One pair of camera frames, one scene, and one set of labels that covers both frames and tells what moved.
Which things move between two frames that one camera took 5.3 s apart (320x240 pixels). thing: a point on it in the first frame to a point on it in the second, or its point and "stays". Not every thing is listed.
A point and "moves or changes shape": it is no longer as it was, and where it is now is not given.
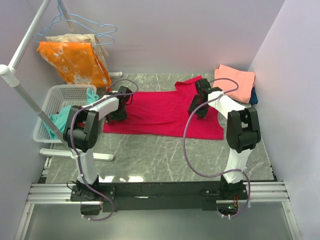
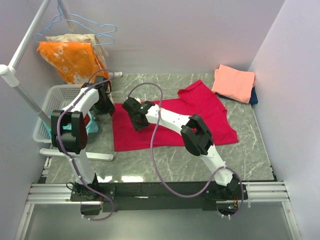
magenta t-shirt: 163,115 moves or changes shape
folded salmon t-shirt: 246,80 stays
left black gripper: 121,117 to 109,108
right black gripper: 192,105 to 137,127
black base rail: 116,196 stays
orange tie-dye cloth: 78,63 stays
